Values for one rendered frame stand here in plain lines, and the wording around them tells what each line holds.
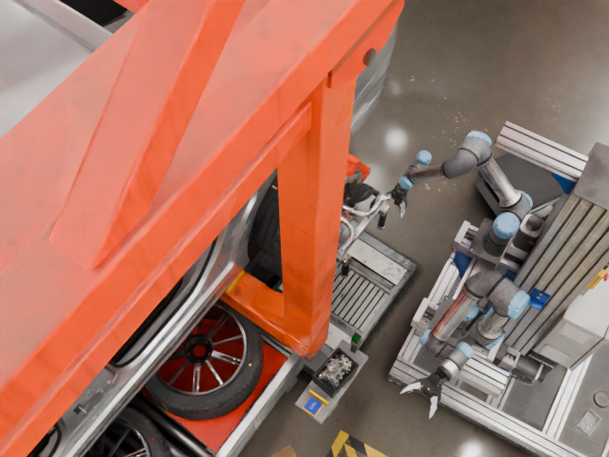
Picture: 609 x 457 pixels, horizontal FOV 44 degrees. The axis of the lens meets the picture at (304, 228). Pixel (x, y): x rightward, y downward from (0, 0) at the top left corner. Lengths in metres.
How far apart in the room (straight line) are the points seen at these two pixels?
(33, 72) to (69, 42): 0.20
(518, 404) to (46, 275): 3.67
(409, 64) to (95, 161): 4.79
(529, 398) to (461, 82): 2.29
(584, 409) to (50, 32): 3.26
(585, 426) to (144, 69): 3.86
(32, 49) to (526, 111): 3.45
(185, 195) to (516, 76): 4.85
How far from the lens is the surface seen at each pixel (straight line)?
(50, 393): 1.68
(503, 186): 3.77
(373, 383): 4.46
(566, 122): 5.52
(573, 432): 4.41
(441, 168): 3.64
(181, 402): 3.94
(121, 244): 0.88
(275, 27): 1.04
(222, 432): 4.12
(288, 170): 2.30
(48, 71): 3.08
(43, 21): 3.28
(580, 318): 3.47
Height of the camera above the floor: 4.29
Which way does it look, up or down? 63 degrees down
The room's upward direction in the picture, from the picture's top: 1 degrees clockwise
